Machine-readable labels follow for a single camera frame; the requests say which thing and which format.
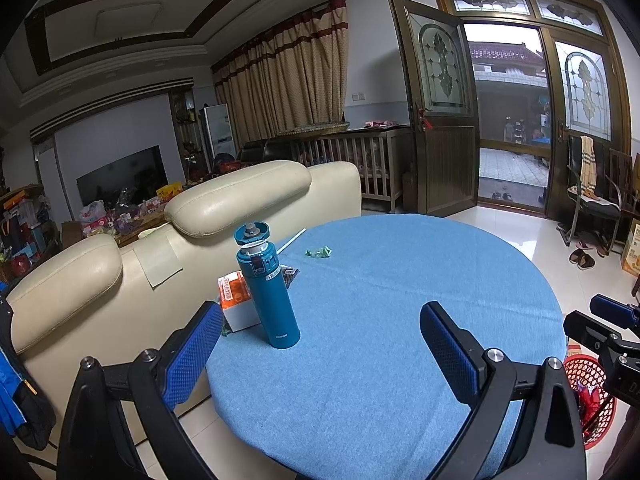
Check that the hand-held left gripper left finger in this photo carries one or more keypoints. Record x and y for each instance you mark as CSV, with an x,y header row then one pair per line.
x,y
192,355

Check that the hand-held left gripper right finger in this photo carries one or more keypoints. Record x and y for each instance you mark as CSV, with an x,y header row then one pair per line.
x,y
450,355

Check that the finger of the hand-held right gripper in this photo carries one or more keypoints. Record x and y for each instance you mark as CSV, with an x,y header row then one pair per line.
x,y
615,312
587,332

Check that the red mesh basket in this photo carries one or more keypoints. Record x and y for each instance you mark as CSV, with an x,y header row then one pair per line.
x,y
590,367

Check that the green candy wrapper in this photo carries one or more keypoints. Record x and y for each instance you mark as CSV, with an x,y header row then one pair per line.
x,y
225,331
318,253

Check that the yellow cardboard box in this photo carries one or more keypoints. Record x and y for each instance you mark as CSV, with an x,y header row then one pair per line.
x,y
632,250

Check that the orange and white box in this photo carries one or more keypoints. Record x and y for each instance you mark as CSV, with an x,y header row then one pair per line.
x,y
235,290

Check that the teal thermos bottle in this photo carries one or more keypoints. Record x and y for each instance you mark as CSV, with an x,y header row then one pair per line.
x,y
270,305

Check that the beige sofa patch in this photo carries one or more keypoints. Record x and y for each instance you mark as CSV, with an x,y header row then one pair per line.
x,y
157,265

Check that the cream leather sofa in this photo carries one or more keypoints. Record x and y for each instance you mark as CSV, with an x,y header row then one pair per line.
x,y
100,300

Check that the silver foil wrapper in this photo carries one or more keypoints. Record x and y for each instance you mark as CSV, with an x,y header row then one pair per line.
x,y
290,275

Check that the brown wooden chair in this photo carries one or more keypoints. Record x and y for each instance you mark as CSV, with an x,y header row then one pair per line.
x,y
620,170

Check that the beige striped towel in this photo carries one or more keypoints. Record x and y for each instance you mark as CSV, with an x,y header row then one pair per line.
x,y
587,170

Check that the brown door panel with glass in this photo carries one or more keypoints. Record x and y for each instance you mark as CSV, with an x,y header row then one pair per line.
x,y
555,170

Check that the white straw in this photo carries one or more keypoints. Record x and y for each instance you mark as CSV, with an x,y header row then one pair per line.
x,y
295,239

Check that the pile of colourful packages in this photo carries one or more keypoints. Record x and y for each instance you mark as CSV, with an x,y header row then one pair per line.
x,y
120,215

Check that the brown door with glass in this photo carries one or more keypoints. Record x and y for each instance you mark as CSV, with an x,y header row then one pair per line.
x,y
445,170

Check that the blue and black jacket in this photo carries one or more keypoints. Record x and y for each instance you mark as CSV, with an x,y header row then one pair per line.
x,y
10,390

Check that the black television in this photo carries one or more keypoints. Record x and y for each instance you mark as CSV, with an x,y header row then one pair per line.
x,y
125,175

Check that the cluttered shelf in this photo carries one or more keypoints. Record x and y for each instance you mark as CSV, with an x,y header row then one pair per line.
x,y
25,230

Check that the wooden crib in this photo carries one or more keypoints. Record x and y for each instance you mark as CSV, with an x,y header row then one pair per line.
x,y
350,155

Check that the white standing air conditioner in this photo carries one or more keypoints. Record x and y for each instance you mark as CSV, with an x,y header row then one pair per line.
x,y
220,130

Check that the pink cloth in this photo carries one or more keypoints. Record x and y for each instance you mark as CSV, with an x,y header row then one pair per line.
x,y
379,123

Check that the flat wicker basket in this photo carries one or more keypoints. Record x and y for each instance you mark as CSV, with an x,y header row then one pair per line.
x,y
312,128

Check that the beige curtain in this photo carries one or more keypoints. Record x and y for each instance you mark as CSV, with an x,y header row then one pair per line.
x,y
290,75

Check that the metal frame chair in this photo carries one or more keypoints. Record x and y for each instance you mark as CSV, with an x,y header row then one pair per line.
x,y
595,205

